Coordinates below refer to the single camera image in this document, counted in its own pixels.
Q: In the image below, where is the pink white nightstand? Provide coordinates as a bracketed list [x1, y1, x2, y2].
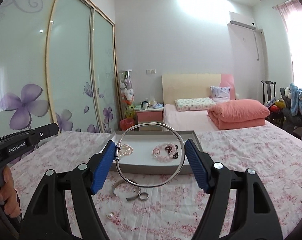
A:
[136, 107, 164, 131]

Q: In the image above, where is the silver cuff bracelet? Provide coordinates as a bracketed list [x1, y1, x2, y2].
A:
[112, 178, 142, 202]

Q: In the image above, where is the yellow plush toy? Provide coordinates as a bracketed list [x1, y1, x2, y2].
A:
[124, 105, 135, 119]

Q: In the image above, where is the person's left hand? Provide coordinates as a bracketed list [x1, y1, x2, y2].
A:
[0, 165, 21, 218]

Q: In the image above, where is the dark wooden chair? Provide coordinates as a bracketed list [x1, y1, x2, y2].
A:
[261, 80, 276, 105]

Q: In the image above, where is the white wall socket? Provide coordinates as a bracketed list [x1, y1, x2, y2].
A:
[146, 69, 156, 75]

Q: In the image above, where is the sliding glass wardrobe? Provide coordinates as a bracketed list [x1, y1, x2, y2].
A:
[0, 0, 120, 137]

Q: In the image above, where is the pink window curtain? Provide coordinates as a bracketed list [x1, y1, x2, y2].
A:
[274, 0, 302, 88]

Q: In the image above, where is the red lined waste basket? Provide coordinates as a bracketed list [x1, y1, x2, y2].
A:
[120, 118, 135, 131]

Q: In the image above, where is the clear tube of plush toys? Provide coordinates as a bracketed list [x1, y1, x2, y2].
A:
[119, 69, 134, 106]

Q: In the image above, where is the black bead bracelet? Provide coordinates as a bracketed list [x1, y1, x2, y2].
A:
[164, 144, 183, 160]

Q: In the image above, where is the white wall air conditioner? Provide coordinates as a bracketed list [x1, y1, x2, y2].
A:
[229, 11, 256, 30]

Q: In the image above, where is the white mug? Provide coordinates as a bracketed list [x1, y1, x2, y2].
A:
[142, 101, 149, 110]

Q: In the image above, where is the grey cardboard tray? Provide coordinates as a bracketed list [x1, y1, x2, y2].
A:
[100, 130, 205, 174]

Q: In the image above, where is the pink crystal bead bracelet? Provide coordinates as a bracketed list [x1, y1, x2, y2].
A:
[152, 143, 184, 162]

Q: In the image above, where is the white pearl earring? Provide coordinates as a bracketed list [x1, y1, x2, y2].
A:
[106, 212, 115, 219]

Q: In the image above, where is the folded salmon duvet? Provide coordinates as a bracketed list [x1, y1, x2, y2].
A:
[208, 99, 270, 130]

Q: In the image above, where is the large thin silver bangle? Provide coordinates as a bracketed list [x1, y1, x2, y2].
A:
[110, 122, 186, 188]

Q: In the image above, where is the small purple pillow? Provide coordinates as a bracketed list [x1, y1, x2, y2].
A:
[210, 86, 231, 102]

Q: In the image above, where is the white pearl bracelet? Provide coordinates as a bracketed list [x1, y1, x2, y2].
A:
[116, 143, 134, 158]

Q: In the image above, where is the pink bed with headboard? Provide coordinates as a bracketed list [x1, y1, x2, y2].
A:
[162, 74, 270, 131]

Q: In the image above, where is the pink floral bed sheet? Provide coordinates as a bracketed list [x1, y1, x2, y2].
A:
[11, 125, 302, 239]

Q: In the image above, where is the floral white pillow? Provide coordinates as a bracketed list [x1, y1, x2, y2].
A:
[175, 98, 216, 112]

